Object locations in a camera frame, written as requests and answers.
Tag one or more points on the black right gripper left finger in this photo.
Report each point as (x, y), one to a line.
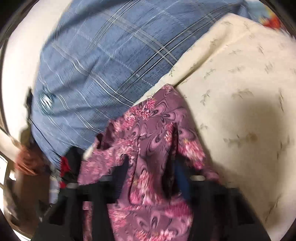
(64, 220)

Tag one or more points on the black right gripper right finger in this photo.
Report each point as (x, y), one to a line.
(219, 213)

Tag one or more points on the pink floral garment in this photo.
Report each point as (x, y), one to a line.
(150, 134)

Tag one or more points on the person's left hand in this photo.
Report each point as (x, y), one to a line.
(30, 162)

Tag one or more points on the red and black garment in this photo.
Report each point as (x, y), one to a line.
(70, 166)

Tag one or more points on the blue plaid quilt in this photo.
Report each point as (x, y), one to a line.
(105, 55)

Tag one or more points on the cream leaf-print bedsheet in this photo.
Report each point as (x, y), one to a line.
(238, 83)

